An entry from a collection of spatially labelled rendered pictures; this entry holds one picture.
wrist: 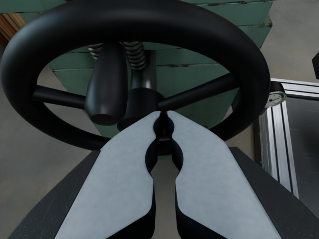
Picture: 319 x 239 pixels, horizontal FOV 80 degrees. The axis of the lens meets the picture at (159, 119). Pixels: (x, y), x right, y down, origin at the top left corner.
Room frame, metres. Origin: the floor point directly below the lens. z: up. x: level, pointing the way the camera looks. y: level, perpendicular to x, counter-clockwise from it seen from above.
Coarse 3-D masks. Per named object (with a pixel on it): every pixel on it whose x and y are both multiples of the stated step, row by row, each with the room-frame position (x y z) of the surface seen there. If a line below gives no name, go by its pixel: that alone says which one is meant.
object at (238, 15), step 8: (272, 0) 0.28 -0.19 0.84; (208, 8) 0.29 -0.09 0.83; (216, 8) 0.29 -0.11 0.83; (224, 8) 0.29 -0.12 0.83; (232, 8) 0.29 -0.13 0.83; (240, 8) 0.29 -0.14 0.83; (248, 8) 0.28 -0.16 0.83; (256, 8) 0.28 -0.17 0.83; (264, 8) 0.28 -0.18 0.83; (24, 16) 0.31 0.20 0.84; (32, 16) 0.31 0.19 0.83; (224, 16) 0.29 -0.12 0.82; (232, 16) 0.29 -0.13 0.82; (240, 16) 0.29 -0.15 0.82; (248, 16) 0.28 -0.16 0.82; (256, 16) 0.28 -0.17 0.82; (264, 16) 0.28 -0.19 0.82; (240, 24) 0.28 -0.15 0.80; (248, 24) 0.28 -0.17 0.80; (256, 24) 0.28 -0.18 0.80
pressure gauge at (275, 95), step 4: (272, 84) 0.23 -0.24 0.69; (276, 84) 0.23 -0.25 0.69; (280, 84) 0.23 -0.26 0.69; (272, 88) 0.23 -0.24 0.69; (276, 88) 0.22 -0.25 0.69; (280, 88) 0.22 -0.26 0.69; (272, 92) 0.21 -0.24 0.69; (276, 92) 0.21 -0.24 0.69; (280, 92) 0.21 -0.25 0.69; (284, 92) 0.21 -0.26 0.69; (272, 96) 0.22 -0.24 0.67; (276, 96) 0.22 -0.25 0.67; (280, 96) 0.21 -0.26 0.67; (284, 96) 0.21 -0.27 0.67; (268, 100) 0.22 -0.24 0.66; (276, 100) 0.22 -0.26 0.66; (280, 100) 0.21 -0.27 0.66; (284, 100) 0.21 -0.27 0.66; (268, 104) 0.22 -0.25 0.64; (272, 104) 0.22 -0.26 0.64; (276, 104) 0.21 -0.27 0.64
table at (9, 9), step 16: (0, 0) 0.31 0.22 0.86; (16, 0) 0.31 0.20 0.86; (32, 0) 0.31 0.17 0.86; (192, 0) 0.29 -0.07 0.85; (208, 0) 0.29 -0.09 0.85; (224, 0) 0.29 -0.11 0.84; (240, 0) 0.29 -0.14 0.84; (256, 0) 0.28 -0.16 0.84; (80, 48) 0.21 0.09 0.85; (144, 48) 0.20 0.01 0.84; (160, 48) 0.20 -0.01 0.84; (176, 48) 0.20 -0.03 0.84
